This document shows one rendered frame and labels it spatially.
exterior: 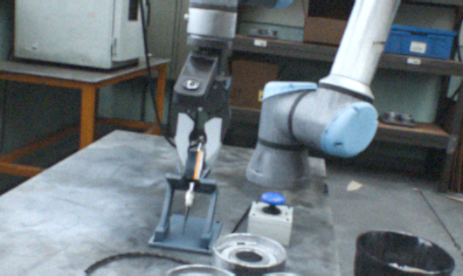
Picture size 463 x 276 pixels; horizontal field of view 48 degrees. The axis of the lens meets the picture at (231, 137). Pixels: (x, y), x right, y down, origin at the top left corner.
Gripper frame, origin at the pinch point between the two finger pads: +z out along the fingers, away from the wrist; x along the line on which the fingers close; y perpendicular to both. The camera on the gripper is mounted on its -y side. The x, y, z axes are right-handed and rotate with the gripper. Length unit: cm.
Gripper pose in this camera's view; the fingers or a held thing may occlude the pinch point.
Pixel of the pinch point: (196, 162)
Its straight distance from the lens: 86.3
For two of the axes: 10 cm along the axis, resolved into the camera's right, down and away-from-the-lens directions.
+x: -9.9, -1.3, 0.9
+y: 1.1, -2.2, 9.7
